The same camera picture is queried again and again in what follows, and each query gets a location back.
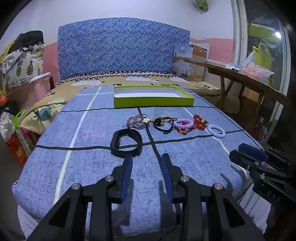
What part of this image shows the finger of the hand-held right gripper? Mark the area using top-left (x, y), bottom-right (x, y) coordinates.
top-left (239, 143), bottom-right (289, 164)
top-left (229, 149), bottom-right (269, 173)

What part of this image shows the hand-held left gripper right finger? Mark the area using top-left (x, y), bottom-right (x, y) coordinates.
top-left (161, 153), bottom-right (266, 241)

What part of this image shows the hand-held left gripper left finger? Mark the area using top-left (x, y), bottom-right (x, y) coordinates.
top-left (26, 154), bottom-right (134, 241)

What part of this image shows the black wristband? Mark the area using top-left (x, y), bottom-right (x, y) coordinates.
top-left (110, 129), bottom-right (143, 157)

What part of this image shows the pale lavender spiral hair tie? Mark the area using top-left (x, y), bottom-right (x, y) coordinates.
top-left (207, 124), bottom-right (226, 139)

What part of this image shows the black hair tie with charms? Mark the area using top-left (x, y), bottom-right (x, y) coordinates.
top-left (153, 113), bottom-right (174, 134)

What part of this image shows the purple spiral hair tie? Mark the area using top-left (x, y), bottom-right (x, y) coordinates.
top-left (173, 118), bottom-right (194, 131)

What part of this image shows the pink bead chain bracelet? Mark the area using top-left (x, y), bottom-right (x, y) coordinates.
top-left (126, 115), bottom-right (139, 128)

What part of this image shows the red bead hair tie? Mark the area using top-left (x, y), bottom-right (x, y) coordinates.
top-left (192, 113), bottom-right (208, 131)

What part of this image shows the grey hair tie gold charm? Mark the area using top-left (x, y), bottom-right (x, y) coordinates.
top-left (134, 113), bottom-right (152, 130)

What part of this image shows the green shallow cardboard box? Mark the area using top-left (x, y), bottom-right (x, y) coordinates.
top-left (113, 85), bottom-right (195, 108)

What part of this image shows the blue grey blanket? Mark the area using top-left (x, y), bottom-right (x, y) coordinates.
top-left (11, 86), bottom-right (264, 241)

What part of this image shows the wooden table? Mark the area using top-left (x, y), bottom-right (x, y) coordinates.
top-left (184, 59), bottom-right (289, 131)

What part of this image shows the white orange plastic bag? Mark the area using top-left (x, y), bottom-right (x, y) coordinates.
top-left (240, 52), bottom-right (275, 84)

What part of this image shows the small blue white packet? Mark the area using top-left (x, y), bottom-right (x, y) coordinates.
top-left (225, 62), bottom-right (241, 71)

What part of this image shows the yellow green plastic bag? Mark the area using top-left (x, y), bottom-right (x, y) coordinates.
top-left (252, 43), bottom-right (274, 68)

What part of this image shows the cardboard box with picture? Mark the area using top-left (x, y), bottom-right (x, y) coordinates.
top-left (173, 43), bottom-right (210, 82)

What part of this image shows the yellow printed bedsheet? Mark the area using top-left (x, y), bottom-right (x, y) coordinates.
top-left (20, 72), bottom-right (232, 135)

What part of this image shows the red gift bag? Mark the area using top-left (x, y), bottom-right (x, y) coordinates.
top-left (6, 128), bottom-right (32, 168)

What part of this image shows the green paper bag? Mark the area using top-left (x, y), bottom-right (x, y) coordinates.
top-left (13, 107), bottom-right (33, 127)

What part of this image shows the blue floral headboard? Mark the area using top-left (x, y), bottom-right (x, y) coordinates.
top-left (57, 17), bottom-right (191, 80)

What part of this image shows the pink storage box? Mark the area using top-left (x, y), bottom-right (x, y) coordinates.
top-left (6, 72), bottom-right (55, 109)

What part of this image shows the orange yellow decoration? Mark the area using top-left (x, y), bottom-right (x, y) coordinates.
top-left (0, 91), bottom-right (9, 107)

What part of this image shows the pineapple print bag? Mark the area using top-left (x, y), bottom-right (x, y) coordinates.
top-left (0, 45), bottom-right (45, 91)

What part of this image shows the black bag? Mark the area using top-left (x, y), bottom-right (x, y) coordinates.
top-left (10, 31), bottom-right (44, 52)

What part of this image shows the white door frame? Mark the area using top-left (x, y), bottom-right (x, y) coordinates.
top-left (231, 0), bottom-right (292, 145)

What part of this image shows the green wall ornament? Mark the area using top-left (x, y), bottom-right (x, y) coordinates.
top-left (194, 0), bottom-right (209, 12)

